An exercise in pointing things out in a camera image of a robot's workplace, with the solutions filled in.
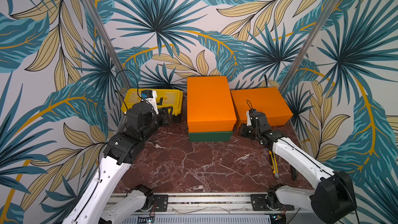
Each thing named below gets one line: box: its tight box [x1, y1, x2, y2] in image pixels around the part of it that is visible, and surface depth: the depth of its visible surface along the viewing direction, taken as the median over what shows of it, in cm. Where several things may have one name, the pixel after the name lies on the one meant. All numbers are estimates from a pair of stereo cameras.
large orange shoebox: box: [186, 76, 237, 133], surface depth 83 cm
